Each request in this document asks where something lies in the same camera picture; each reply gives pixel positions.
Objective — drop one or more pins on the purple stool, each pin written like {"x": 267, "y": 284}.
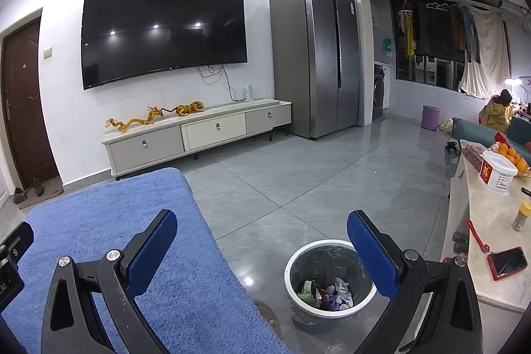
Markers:
{"x": 431, "y": 117}

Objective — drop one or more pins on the washing machine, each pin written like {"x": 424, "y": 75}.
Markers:
{"x": 379, "y": 92}

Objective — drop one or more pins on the white desk lamp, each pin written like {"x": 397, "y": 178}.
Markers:
{"x": 516, "y": 81}

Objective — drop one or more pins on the black shoes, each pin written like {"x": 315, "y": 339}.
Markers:
{"x": 453, "y": 148}

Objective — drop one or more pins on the wall light switch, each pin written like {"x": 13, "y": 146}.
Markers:
{"x": 48, "y": 52}

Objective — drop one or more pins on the blue hanging jeans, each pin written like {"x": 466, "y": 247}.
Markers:
{"x": 472, "y": 34}

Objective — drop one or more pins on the white power strip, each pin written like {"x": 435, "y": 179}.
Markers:
{"x": 249, "y": 93}

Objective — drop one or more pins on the white television cabinet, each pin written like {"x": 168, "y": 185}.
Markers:
{"x": 215, "y": 130}

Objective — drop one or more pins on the clothes drying rail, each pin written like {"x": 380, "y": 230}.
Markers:
{"x": 477, "y": 1}

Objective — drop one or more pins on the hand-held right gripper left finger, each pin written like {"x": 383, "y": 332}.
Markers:
{"x": 151, "y": 250}

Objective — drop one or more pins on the white basket with red label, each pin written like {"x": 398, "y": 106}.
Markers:
{"x": 500, "y": 180}

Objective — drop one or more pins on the golden tiger figurine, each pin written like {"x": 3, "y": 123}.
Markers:
{"x": 188, "y": 108}

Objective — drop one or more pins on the yellow hanging garment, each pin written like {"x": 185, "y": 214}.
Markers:
{"x": 408, "y": 34}

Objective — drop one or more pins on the dark hanging clothes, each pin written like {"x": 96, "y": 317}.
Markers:
{"x": 433, "y": 30}

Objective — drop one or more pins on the yellow-lid bottle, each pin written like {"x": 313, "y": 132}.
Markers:
{"x": 520, "y": 219}

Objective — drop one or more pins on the white marble counter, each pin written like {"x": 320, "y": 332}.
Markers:
{"x": 489, "y": 204}

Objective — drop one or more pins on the blue fuzzy blanket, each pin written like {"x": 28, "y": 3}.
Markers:
{"x": 124, "y": 204}

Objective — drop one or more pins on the green wall box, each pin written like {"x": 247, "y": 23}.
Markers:
{"x": 387, "y": 45}

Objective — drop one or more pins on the black wall television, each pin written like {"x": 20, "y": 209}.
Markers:
{"x": 166, "y": 34}

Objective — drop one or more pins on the white floral hanging sheet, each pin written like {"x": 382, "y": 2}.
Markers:
{"x": 491, "y": 55}

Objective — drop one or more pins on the pile of oranges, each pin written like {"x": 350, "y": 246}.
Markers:
{"x": 514, "y": 159}

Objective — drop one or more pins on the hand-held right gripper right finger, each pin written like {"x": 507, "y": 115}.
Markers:
{"x": 373, "y": 250}

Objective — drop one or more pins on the grey double-door fridge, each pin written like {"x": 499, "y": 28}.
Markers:
{"x": 315, "y": 59}

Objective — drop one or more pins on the brown entrance door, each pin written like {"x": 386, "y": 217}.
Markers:
{"x": 25, "y": 109}

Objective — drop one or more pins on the red phone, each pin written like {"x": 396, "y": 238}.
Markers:
{"x": 508, "y": 260}

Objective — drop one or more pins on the teal sofa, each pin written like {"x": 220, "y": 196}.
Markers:
{"x": 468, "y": 130}

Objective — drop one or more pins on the brown doormat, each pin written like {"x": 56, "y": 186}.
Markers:
{"x": 52, "y": 196}

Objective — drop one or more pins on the beige floor bag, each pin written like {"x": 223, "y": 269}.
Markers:
{"x": 447, "y": 126}

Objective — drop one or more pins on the golden dragon figurine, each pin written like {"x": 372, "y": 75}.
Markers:
{"x": 154, "y": 114}

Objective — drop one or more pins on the brown shoe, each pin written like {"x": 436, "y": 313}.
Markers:
{"x": 39, "y": 188}
{"x": 19, "y": 196}

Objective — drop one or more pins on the white round bin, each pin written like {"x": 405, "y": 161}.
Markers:
{"x": 319, "y": 318}

